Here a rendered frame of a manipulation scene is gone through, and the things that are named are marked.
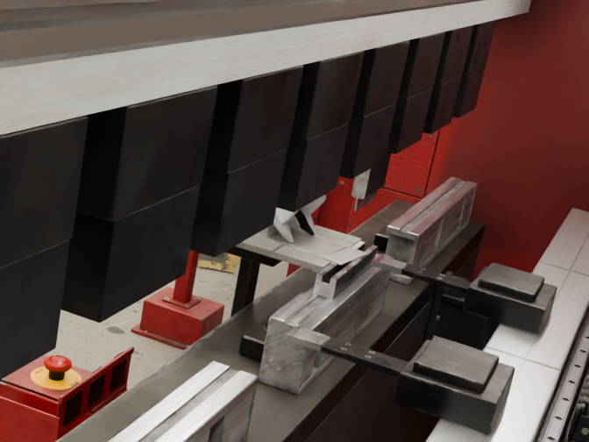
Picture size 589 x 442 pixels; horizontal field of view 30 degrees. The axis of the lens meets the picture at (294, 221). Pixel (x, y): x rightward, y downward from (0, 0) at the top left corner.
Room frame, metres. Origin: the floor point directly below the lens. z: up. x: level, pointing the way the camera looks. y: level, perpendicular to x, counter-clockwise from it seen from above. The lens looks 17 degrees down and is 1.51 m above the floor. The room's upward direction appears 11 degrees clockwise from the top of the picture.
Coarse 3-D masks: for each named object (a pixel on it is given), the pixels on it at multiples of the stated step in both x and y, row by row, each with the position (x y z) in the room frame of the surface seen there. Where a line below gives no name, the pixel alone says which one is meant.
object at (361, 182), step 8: (384, 160) 1.58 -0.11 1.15; (376, 168) 1.54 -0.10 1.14; (384, 168) 1.59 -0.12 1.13; (360, 176) 1.51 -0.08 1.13; (368, 176) 1.51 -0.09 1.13; (376, 176) 1.55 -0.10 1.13; (384, 176) 1.60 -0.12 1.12; (360, 184) 1.51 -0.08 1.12; (368, 184) 1.52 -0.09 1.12; (376, 184) 1.56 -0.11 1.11; (384, 184) 1.61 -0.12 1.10; (352, 192) 1.52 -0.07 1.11; (360, 192) 1.51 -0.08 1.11; (368, 192) 1.53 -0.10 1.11; (376, 192) 1.61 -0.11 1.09; (360, 200) 1.53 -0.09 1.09; (368, 200) 1.57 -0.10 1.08
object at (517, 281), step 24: (384, 264) 1.53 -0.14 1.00; (408, 264) 1.55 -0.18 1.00; (456, 288) 1.50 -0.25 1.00; (480, 288) 1.45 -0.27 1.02; (504, 288) 1.45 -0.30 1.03; (528, 288) 1.46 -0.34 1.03; (552, 288) 1.52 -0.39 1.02; (480, 312) 1.44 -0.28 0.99; (504, 312) 1.43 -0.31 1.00; (528, 312) 1.42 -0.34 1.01
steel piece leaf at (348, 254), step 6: (336, 252) 1.55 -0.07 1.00; (342, 252) 1.56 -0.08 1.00; (348, 252) 1.56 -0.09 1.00; (354, 252) 1.57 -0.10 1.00; (360, 252) 1.58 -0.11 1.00; (324, 258) 1.51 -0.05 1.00; (330, 258) 1.52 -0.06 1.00; (336, 258) 1.52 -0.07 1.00; (342, 258) 1.53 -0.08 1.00; (348, 258) 1.53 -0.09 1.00; (354, 258) 1.54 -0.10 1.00; (342, 264) 1.50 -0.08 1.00
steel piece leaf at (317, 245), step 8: (288, 224) 1.61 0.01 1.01; (296, 224) 1.63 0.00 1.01; (272, 232) 1.57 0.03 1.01; (296, 232) 1.61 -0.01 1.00; (304, 232) 1.62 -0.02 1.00; (280, 240) 1.56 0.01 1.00; (296, 240) 1.57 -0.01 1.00; (304, 240) 1.58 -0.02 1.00; (312, 240) 1.59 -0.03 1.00; (320, 240) 1.59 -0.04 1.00; (328, 240) 1.60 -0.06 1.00; (296, 248) 1.54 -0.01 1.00; (304, 248) 1.54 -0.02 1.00; (312, 248) 1.55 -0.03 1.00; (320, 248) 1.55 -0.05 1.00; (328, 248) 1.56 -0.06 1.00; (336, 248) 1.57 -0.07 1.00; (320, 256) 1.52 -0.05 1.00
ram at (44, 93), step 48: (528, 0) 2.32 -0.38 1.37; (144, 48) 0.75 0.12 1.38; (192, 48) 0.82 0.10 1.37; (240, 48) 0.91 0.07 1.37; (288, 48) 1.02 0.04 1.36; (336, 48) 1.16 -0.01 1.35; (0, 96) 0.60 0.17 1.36; (48, 96) 0.64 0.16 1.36; (96, 96) 0.70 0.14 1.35; (144, 96) 0.76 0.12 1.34
